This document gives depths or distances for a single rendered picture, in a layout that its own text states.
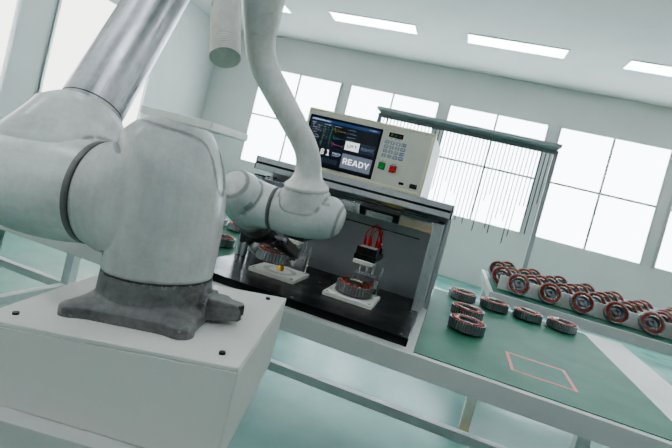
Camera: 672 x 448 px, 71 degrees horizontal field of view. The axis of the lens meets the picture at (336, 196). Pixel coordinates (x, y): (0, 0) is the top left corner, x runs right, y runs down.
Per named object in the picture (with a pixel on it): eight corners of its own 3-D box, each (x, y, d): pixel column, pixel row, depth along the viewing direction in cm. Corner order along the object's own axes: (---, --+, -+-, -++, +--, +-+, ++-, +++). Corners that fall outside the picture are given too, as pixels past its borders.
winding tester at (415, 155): (420, 196, 149) (436, 134, 148) (295, 164, 160) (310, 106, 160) (428, 199, 187) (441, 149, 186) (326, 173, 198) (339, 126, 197)
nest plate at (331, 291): (370, 310, 132) (372, 306, 132) (321, 294, 136) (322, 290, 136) (379, 300, 146) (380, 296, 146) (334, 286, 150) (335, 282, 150)
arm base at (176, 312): (218, 348, 58) (225, 304, 58) (51, 314, 60) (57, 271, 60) (255, 308, 76) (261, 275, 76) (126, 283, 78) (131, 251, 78)
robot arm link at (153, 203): (184, 294, 59) (211, 120, 58) (54, 266, 61) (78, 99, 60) (231, 271, 75) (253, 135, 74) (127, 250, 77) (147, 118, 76)
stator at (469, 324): (485, 333, 148) (488, 322, 147) (481, 341, 137) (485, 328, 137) (450, 320, 152) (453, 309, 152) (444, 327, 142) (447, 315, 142)
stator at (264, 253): (283, 268, 132) (286, 256, 132) (248, 257, 135) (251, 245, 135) (296, 264, 143) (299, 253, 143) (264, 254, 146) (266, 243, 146)
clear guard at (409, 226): (419, 240, 121) (425, 217, 121) (332, 215, 127) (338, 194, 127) (427, 233, 153) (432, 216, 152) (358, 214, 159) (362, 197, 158)
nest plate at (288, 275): (292, 284, 138) (293, 280, 138) (247, 269, 142) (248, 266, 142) (308, 277, 153) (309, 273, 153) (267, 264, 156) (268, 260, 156)
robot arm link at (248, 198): (224, 228, 115) (274, 240, 112) (202, 197, 102) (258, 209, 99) (240, 191, 120) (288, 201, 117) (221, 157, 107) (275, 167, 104)
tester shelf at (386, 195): (450, 219, 144) (454, 205, 144) (253, 167, 161) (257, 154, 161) (452, 217, 187) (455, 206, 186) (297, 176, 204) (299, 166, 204)
